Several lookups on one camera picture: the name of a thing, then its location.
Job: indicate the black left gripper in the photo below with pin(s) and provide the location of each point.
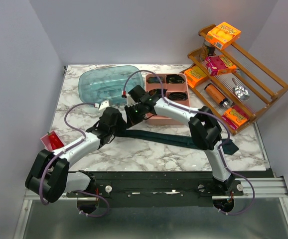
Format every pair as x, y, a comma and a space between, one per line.
122, 124

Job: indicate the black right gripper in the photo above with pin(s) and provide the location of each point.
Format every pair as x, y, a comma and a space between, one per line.
130, 121

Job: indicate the dark green tie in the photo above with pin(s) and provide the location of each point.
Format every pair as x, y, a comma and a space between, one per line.
159, 137

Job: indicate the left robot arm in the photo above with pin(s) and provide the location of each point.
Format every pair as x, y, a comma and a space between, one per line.
49, 172

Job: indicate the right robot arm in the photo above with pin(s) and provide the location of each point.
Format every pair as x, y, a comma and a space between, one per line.
204, 128

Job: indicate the dark multicolour rolled tie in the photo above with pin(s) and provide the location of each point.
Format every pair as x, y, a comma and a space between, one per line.
153, 91

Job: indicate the blue floral rolled tie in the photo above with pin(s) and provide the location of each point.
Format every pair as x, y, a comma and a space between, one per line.
155, 80

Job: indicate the black blue rolled tie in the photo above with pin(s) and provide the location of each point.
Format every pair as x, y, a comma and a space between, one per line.
178, 96

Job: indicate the pink compartment organizer box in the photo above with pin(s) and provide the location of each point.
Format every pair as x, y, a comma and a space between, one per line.
175, 89

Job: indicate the orange box middle shelf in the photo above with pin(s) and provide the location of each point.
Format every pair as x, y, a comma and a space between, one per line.
195, 76

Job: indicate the orange cylinder bottle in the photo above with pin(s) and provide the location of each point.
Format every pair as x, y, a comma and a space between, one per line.
216, 95

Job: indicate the pink snack box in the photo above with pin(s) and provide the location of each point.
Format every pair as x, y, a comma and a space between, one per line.
219, 65

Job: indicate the dark jar on rack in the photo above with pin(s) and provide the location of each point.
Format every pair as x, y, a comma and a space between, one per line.
207, 49

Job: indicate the orange pink box lower shelf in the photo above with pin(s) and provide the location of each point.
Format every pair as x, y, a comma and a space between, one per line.
235, 117

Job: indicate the wooden tiered rack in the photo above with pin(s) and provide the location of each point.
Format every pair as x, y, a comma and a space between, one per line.
264, 86

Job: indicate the silver metal scoop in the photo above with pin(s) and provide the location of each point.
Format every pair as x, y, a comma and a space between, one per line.
240, 91

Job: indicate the top orange snack box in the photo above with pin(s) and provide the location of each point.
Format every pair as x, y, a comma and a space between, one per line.
222, 35

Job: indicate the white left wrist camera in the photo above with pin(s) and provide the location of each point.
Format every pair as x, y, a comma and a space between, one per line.
103, 105

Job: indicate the black mounting base rail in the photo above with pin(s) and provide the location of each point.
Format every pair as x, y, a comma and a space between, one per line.
160, 189

